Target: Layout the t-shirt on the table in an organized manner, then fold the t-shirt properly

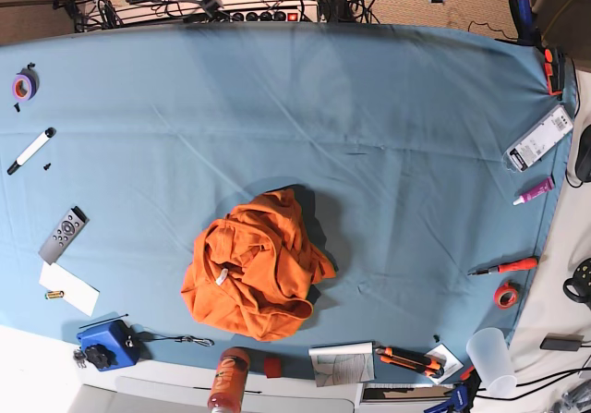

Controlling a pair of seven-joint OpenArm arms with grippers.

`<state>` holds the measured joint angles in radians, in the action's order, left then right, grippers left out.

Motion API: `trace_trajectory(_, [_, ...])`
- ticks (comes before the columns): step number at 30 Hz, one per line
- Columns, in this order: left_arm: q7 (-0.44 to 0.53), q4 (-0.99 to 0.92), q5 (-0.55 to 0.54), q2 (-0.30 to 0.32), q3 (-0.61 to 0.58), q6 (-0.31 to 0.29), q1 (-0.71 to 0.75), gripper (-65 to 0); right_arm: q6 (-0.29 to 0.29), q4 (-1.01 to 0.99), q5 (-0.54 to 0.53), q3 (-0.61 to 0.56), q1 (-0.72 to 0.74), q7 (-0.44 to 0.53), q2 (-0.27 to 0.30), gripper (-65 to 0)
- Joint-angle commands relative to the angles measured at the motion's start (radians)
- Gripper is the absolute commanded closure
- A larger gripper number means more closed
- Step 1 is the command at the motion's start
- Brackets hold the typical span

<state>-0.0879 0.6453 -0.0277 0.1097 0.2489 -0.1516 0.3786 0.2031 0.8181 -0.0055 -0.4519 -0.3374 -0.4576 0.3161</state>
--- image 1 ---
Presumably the orange black clamp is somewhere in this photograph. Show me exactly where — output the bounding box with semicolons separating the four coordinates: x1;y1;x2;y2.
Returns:
544;48;565;99

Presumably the small white leaflet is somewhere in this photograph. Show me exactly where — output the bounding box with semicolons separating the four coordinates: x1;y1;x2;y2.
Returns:
427;344;464;385

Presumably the clear plastic package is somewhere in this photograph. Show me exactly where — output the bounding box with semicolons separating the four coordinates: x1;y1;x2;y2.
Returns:
503;104;573;172

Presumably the blue table cloth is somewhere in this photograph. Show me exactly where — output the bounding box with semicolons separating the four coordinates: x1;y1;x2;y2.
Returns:
1;24;571;379

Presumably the orange black utility knife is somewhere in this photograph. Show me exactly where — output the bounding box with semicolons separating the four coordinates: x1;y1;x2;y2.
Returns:
375;347;444;379

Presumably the purple glue tube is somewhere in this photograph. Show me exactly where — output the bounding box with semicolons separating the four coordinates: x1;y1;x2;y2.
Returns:
513;176;555;206

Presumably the folded paper booklet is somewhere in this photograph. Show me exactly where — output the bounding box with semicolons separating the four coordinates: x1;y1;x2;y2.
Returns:
308;342;375;387

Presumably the blue plastic box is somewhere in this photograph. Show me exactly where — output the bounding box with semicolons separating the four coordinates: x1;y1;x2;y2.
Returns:
77;320;140;371

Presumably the orange t-shirt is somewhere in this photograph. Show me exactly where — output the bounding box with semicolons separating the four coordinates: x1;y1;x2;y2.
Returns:
181;188;336;342

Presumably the black white marker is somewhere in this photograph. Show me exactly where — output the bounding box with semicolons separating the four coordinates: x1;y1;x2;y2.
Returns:
6;128;56;176

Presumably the red tape roll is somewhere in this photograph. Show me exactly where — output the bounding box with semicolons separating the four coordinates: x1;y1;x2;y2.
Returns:
494;281;519;310

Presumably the small red block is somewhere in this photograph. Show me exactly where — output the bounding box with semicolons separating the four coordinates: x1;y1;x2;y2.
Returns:
263;356;282;379

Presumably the small AA battery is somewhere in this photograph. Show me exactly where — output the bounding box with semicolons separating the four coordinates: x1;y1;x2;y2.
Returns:
44;291;65;300

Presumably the black cable tie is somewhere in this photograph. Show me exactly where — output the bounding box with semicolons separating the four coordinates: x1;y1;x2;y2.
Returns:
79;313;128;329

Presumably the metal carabiner lanyard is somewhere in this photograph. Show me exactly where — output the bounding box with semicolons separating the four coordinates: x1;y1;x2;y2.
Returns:
138;334;215;348

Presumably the grey remote control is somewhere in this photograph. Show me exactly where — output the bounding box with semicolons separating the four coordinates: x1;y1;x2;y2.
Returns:
39;206;88;264

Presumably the black power strip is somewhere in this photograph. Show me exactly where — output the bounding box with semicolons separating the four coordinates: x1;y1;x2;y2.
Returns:
184;9;306;23

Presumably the red handled screwdriver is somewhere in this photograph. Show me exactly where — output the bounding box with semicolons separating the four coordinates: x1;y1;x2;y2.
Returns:
468;257;538;276

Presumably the black power adapter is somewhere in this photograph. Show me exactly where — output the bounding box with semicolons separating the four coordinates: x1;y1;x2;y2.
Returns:
539;334;583;352

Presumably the blue bar clamp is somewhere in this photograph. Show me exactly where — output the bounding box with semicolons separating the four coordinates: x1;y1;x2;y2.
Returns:
425;366;481;413

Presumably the purple tape roll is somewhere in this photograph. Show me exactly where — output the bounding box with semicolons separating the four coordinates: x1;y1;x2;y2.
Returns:
12;63;39;103

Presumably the orange drink bottle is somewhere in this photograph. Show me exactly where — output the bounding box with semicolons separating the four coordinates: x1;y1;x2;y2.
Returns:
207;347;250;413

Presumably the clear plastic cup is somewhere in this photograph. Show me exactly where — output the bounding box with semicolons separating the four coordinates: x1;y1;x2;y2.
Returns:
466;327;517;398

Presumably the white paper card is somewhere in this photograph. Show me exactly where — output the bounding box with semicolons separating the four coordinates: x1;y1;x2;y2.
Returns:
39;262;100;316

